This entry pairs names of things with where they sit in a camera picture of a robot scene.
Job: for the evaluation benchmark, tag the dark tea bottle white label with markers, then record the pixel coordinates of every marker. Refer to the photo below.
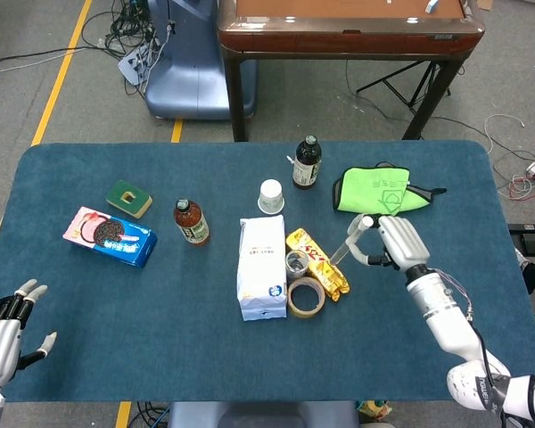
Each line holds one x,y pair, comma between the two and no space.
307,167

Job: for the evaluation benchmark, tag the grey robot torso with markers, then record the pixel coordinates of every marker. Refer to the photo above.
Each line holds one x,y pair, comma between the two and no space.
258,414

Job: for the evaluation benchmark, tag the amber tea bottle green label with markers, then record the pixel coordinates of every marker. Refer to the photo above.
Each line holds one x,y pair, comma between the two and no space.
194,227

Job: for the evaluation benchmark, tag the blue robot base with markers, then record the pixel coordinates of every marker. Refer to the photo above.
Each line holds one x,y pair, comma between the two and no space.
187,80

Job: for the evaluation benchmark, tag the black tripod stand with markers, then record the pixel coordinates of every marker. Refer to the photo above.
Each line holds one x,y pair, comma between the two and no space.
405,84

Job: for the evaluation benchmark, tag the white paper bag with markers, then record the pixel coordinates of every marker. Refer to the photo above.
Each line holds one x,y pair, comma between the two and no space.
262,263

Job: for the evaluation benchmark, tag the green yellow sponge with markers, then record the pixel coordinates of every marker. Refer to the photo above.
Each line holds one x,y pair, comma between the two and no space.
138,203

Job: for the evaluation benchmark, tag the yellow snack packet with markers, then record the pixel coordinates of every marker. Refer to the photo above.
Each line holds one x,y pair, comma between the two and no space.
325,272

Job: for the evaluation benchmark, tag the grey power strip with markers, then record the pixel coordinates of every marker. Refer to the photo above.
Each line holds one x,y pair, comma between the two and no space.
131,64

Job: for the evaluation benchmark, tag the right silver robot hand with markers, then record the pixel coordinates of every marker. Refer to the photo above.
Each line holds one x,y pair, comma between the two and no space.
401,241

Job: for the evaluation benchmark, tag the single white blue mahjong tile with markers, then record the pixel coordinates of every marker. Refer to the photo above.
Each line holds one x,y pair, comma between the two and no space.
432,5

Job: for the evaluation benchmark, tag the clear white tube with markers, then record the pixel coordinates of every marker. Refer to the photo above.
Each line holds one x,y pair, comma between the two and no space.
344,249

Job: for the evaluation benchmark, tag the lime green cloth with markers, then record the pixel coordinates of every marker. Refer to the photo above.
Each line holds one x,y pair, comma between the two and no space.
374,191

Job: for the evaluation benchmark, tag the small clear glass jar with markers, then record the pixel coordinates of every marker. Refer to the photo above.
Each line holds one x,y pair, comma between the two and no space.
298,265

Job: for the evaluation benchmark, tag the yellow adhesive tape roll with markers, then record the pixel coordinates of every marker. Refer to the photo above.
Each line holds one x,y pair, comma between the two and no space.
294,307

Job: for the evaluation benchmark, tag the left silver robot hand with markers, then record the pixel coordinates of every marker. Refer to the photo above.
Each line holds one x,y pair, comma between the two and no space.
0,343

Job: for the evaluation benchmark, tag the white paper cup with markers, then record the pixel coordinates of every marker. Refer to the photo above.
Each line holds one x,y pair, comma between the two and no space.
271,196

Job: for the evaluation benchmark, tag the brown mahjong table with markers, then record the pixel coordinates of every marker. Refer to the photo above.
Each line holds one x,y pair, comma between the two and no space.
339,40

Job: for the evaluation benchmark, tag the blue cookie box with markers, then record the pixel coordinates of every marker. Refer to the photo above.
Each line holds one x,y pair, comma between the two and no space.
116,241

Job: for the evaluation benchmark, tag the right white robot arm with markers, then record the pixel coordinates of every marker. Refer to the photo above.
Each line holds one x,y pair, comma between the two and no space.
446,312

